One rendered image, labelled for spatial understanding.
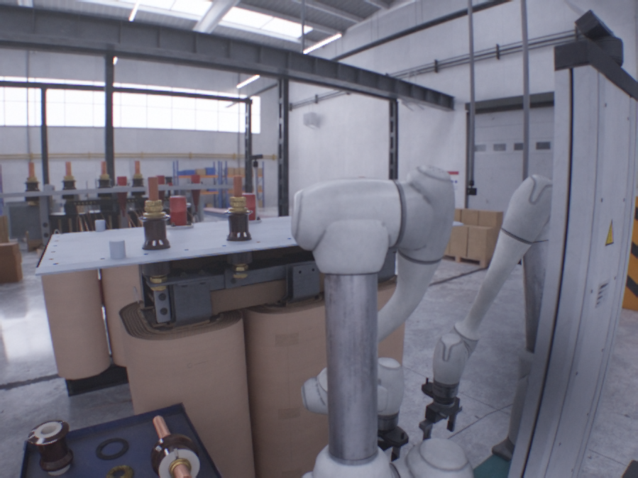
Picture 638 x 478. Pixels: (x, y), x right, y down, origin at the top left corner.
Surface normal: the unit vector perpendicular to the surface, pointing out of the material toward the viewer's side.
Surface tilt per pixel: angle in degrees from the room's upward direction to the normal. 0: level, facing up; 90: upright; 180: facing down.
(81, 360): 90
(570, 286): 90
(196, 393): 90
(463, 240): 90
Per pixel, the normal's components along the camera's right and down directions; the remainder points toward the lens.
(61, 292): 0.29, 0.15
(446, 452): 0.11, -0.98
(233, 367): 0.83, 0.08
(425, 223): 0.28, 0.45
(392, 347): 0.60, 0.12
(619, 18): -0.80, 0.09
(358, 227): 0.09, 0.07
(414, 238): 0.15, 0.70
